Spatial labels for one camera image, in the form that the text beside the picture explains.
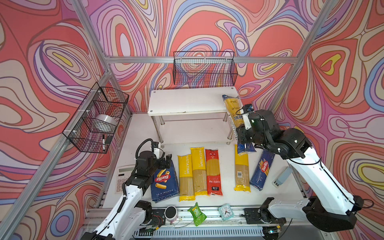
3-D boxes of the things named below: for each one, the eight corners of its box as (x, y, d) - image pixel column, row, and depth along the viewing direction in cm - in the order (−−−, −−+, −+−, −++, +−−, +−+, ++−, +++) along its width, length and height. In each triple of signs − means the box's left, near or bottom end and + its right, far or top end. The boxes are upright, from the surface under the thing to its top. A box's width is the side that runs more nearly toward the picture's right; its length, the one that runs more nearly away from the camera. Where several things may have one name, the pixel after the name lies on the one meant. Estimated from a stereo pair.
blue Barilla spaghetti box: (248, 184, 86) (250, 182, 83) (262, 151, 99) (264, 148, 96) (260, 191, 83) (262, 189, 80) (273, 156, 97) (275, 153, 94)
